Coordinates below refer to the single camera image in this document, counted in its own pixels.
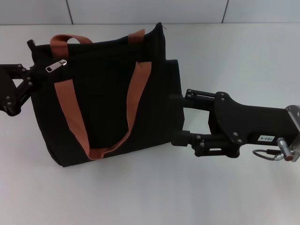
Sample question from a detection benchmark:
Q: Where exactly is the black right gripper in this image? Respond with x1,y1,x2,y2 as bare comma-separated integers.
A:
168,88,294,158

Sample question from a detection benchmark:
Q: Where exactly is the silver zipper pull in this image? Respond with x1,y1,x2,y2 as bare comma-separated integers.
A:
45,59,68,73

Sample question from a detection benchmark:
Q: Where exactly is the black bag with brown straps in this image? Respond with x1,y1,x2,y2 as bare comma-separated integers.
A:
26,22,185,167

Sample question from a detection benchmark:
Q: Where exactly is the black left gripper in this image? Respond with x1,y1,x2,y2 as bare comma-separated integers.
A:
0,63,40,117

